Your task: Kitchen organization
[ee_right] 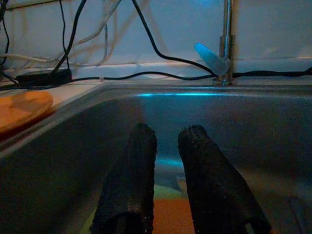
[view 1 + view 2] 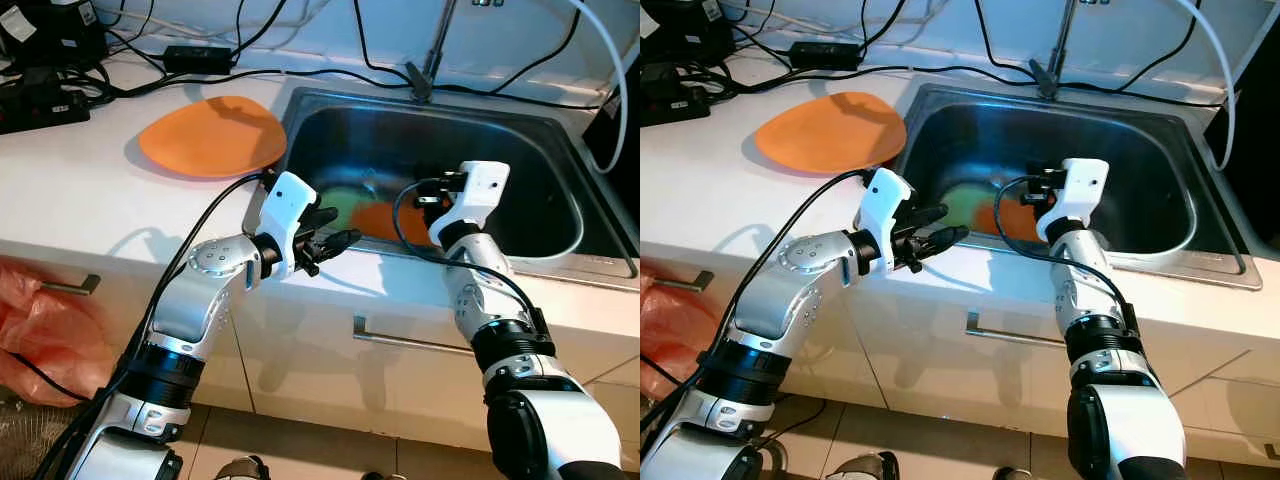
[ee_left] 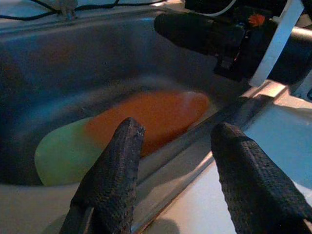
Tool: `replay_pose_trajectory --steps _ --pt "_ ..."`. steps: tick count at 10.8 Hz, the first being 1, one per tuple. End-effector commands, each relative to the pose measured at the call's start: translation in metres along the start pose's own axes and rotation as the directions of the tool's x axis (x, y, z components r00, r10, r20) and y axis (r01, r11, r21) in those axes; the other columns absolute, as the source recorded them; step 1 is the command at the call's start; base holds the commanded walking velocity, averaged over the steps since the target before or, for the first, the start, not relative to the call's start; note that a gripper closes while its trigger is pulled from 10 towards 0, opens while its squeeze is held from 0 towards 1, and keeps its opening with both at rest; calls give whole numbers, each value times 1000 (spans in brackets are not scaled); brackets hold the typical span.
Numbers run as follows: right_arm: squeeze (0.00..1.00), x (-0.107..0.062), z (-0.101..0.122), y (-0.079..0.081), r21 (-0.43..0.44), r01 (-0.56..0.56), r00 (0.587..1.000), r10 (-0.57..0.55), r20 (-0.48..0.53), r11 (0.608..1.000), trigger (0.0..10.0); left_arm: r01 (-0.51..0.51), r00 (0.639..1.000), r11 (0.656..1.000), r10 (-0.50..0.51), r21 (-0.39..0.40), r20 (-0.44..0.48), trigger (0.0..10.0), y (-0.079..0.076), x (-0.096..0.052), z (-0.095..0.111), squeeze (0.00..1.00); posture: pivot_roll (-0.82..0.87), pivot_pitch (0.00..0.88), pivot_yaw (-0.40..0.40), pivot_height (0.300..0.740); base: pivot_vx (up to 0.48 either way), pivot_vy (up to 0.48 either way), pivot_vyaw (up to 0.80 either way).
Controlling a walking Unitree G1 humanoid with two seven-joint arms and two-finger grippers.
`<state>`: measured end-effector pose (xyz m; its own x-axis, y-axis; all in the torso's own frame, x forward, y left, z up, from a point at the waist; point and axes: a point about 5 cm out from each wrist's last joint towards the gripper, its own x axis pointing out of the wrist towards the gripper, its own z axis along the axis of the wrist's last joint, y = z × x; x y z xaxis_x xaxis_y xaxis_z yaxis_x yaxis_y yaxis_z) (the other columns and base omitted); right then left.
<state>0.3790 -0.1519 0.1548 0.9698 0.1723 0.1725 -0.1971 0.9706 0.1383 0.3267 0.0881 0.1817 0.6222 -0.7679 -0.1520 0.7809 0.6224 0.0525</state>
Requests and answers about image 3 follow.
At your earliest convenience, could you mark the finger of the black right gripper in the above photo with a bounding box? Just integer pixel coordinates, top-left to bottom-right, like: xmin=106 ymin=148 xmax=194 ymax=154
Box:
xmin=154 ymin=12 xmax=220 ymax=56

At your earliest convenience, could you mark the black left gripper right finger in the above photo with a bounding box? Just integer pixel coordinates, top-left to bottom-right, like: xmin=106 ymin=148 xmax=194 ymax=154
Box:
xmin=210 ymin=121 xmax=312 ymax=234

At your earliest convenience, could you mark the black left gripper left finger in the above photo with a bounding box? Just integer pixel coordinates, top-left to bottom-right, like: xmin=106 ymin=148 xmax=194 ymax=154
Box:
xmin=59 ymin=117 xmax=146 ymax=234

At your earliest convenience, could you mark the orange plastic bowl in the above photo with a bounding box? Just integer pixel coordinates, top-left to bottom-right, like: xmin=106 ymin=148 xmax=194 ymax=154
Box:
xmin=82 ymin=90 xmax=210 ymax=158

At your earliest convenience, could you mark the green plate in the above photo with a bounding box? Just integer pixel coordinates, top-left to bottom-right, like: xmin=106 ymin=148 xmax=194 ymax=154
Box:
xmin=34 ymin=116 xmax=110 ymax=187

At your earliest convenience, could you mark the stainless steel sink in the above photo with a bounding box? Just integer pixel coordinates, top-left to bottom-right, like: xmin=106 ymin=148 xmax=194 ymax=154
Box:
xmin=0 ymin=4 xmax=290 ymax=234

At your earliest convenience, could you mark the white hose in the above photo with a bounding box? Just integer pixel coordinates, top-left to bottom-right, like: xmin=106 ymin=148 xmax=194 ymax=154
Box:
xmin=199 ymin=0 xmax=238 ymax=18

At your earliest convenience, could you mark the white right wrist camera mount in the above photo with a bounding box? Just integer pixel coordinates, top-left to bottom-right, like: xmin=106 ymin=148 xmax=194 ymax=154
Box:
xmin=251 ymin=0 xmax=305 ymax=87

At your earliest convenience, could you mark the black power cable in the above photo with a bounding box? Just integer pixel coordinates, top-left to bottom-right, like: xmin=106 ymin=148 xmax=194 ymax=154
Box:
xmin=0 ymin=0 xmax=171 ymax=21

